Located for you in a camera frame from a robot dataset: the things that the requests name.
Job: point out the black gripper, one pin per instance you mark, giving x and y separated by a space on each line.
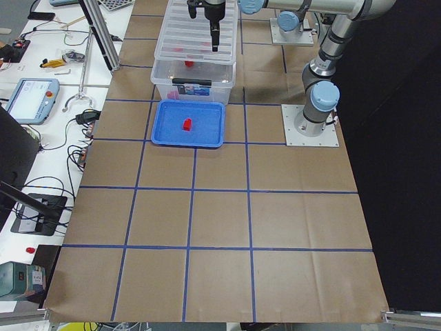
212 12

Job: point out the clear ribbed box lid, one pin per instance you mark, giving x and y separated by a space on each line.
178 30

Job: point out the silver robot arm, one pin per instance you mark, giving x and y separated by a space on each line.
322 95
289 21

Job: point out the clear plastic storage box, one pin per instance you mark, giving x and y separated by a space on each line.
222 76

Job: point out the blue plastic tray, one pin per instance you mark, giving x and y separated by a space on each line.
198 124

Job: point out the checkered calibration board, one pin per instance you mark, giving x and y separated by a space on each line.
112 5

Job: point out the wooden chopsticks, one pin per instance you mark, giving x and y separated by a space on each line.
66 25

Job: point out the silver reacher grabber tool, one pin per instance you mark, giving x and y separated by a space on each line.
81 95

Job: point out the black power adapter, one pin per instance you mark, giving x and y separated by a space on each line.
87 116

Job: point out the left teach pendant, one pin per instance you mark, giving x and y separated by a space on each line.
32 100

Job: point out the black monitor stand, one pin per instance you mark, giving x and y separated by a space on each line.
35 213

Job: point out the black box latch handle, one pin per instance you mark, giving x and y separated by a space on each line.
182 81

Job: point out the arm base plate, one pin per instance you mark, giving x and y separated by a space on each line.
299 132
300 36

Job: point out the aluminium frame post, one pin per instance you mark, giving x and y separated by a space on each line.
101 33

